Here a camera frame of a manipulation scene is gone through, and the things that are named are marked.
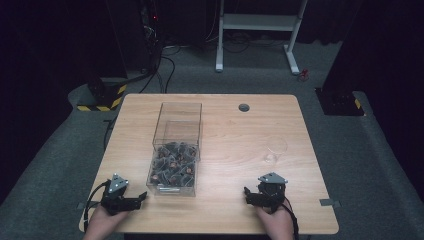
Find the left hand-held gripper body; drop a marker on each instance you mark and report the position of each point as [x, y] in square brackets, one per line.
[113, 196]

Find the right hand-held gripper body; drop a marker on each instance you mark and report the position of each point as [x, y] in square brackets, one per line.
[273, 193]

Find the person's left hand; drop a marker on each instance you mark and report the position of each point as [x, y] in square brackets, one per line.
[103, 221]

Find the person's right hand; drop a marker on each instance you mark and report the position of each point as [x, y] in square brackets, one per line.
[278, 221]

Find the clear glass cup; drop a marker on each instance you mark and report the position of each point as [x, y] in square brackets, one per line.
[276, 148]

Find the pile of dark tea bags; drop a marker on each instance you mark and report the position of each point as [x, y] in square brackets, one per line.
[173, 165]

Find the grey tape piece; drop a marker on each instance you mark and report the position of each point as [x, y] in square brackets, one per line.
[330, 202]

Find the clear plastic box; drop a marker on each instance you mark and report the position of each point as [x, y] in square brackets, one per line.
[176, 133]

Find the black yellow striped stand base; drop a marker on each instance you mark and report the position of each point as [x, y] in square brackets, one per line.
[106, 98]

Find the small red floor object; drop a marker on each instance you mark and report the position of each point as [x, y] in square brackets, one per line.
[303, 75]

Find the dark equipment rack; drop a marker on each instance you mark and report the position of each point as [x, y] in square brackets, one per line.
[151, 30]

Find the white metal stand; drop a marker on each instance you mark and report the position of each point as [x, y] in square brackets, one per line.
[256, 22]

